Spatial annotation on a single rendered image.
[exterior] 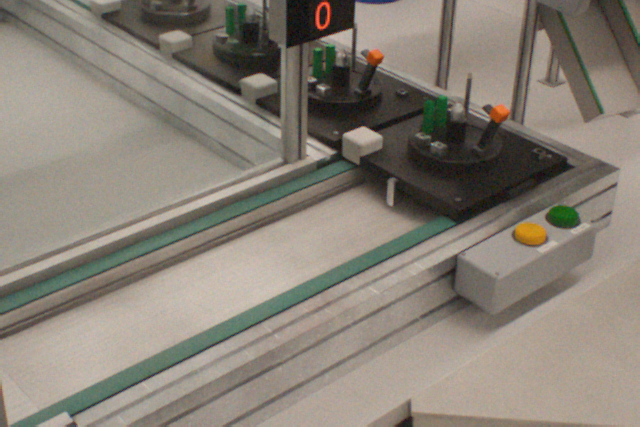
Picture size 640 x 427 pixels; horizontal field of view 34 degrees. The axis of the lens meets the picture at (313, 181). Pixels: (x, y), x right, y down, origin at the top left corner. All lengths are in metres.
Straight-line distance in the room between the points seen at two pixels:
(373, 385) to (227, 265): 0.26
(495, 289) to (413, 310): 0.11
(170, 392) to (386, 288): 0.31
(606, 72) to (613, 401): 0.60
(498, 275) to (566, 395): 0.16
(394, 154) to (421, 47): 0.70
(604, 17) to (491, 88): 0.36
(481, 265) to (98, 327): 0.48
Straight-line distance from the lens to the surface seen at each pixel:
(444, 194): 1.45
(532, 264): 1.36
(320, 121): 1.63
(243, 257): 1.40
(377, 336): 1.30
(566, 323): 1.43
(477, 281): 1.34
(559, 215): 1.44
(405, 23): 2.34
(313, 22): 1.40
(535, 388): 1.32
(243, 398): 1.19
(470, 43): 2.26
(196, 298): 1.33
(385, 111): 1.67
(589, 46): 1.72
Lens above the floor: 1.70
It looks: 30 degrees down
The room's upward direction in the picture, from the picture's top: 1 degrees clockwise
